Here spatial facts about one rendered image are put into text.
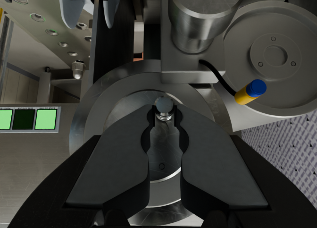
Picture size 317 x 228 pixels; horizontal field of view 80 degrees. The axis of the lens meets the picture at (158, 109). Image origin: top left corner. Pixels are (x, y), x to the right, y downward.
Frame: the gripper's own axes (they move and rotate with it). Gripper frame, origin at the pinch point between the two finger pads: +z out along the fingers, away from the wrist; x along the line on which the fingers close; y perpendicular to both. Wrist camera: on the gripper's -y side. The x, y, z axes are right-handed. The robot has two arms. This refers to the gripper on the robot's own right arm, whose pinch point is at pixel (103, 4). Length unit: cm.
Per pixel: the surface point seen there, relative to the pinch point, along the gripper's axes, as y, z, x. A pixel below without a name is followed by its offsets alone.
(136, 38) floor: -109, 181, -25
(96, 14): 2.9, -2.0, 0.2
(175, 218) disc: 22.6, -2.6, 8.2
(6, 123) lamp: 10.5, 29.4, -34.3
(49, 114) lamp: 8.1, 29.4, -23.1
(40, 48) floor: -109, 201, -151
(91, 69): 9.2, -2.0, 0.1
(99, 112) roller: 13.9, -3.4, 1.7
